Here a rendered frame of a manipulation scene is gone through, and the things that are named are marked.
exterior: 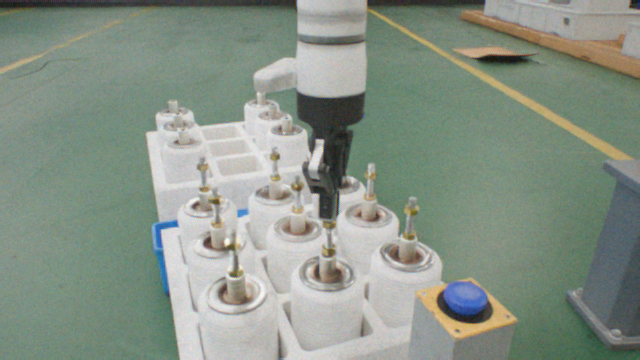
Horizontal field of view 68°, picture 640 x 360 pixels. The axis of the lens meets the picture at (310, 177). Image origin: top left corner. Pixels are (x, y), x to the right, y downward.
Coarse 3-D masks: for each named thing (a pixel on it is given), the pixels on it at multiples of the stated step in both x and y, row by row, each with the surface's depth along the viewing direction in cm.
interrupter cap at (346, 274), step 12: (312, 264) 63; (336, 264) 63; (348, 264) 63; (300, 276) 60; (312, 276) 61; (336, 276) 61; (348, 276) 61; (312, 288) 59; (324, 288) 58; (336, 288) 58
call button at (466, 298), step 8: (448, 288) 46; (456, 288) 46; (464, 288) 46; (472, 288) 46; (480, 288) 46; (448, 296) 45; (456, 296) 45; (464, 296) 45; (472, 296) 45; (480, 296) 45; (448, 304) 45; (456, 304) 45; (464, 304) 44; (472, 304) 44; (480, 304) 44; (464, 312) 45; (472, 312) 44
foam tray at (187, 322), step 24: (312, 216) 92; (168, 240) 82; (336, 240) 82; (168, 264) 75; (264, 264) 78; (192, 312) 65; (288, 312) 69; (192, 336) 61; (288, 336) 61; (384, 336) 61; (408, 336) 61
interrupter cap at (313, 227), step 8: (288, 216) 74; (280, 224) 72; (288, 224) 73; (312, 224) 72; (320, 224) 72; (280, 232) 70; (288, 232) 71; (304, 232) 71; (312, 232) 70; (320, 232) 70; (288, 240) 68; (296, 240) 68; (304, 240) 68; (312, 240) 69
